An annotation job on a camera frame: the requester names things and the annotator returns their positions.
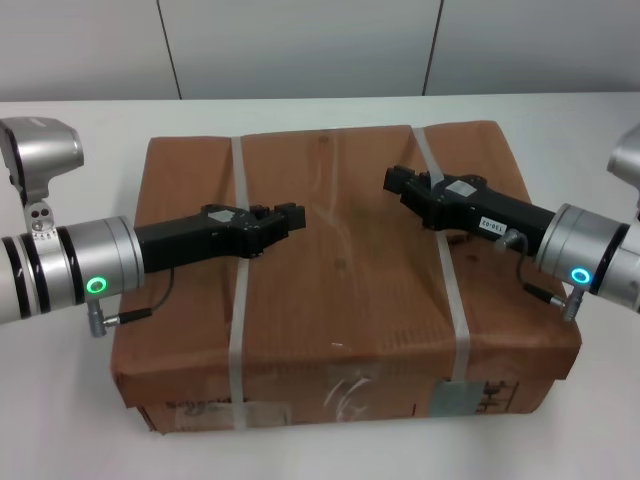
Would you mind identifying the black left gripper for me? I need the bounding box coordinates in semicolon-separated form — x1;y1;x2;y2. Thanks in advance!
133;201;308;276

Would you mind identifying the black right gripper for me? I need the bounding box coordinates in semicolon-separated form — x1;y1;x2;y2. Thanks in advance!
383;163;557;250

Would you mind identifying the brown cardboard box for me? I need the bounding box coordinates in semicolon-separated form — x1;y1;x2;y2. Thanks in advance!
110;118;585;435

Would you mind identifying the white plastic packing strap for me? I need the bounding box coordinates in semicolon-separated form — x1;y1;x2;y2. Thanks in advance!
410;125;474;387
227;133;254;432

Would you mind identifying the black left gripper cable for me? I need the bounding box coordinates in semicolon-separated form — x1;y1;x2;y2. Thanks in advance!
86;268;176;339

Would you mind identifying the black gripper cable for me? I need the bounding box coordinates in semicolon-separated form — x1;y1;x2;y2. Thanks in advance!
494;230;581;324
86;268;176;339

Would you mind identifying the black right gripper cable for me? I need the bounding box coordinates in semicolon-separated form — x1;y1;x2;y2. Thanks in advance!
494;230;581;324

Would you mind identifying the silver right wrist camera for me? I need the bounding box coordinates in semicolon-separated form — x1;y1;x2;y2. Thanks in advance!
606;122;640;222

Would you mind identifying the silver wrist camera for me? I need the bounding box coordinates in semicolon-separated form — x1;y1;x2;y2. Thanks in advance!
0;117;84;237
606;122;640;222

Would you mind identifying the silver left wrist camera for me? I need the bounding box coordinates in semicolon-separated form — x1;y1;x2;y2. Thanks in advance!
0;117;84;237

